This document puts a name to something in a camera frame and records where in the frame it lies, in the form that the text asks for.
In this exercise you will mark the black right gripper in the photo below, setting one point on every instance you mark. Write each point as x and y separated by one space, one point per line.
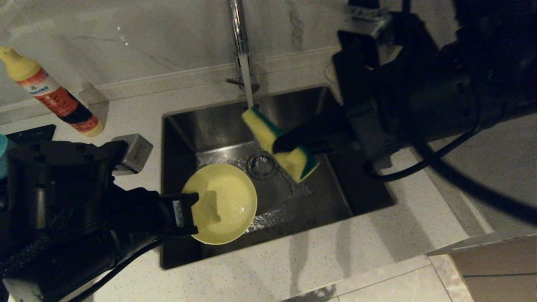
361 75

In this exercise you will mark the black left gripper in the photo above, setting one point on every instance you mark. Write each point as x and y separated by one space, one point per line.
138 218

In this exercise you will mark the yellow plastic bowl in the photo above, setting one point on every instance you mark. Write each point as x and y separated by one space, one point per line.
230 201

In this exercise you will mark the yellow green sponge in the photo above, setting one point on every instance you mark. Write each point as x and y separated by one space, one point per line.
262 130

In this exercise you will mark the orange yellow detergent bottle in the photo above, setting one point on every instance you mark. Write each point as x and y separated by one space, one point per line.
54 96

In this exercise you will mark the blue plastic bowl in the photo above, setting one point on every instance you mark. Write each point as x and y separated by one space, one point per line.
5 155

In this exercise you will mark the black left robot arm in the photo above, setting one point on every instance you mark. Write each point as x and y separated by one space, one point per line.
54 201

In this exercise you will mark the stainless steel sink basin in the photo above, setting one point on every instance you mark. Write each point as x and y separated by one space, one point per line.
344 193

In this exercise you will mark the round metal drain strainer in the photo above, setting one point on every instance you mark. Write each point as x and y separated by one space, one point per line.
258 167

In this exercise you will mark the chrome faucet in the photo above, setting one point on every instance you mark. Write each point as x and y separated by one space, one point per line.
240 33

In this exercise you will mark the black glass cooktop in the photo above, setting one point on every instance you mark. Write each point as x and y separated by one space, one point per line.
33 134

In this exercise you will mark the light wooden cabinet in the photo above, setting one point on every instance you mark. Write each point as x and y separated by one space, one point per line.
499 268

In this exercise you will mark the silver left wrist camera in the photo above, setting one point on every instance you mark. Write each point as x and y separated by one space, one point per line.
134 153

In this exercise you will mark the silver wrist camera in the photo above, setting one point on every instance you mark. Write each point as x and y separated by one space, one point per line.
134 153
369 16

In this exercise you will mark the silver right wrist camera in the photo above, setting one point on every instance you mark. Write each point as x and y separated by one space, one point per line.
369 16

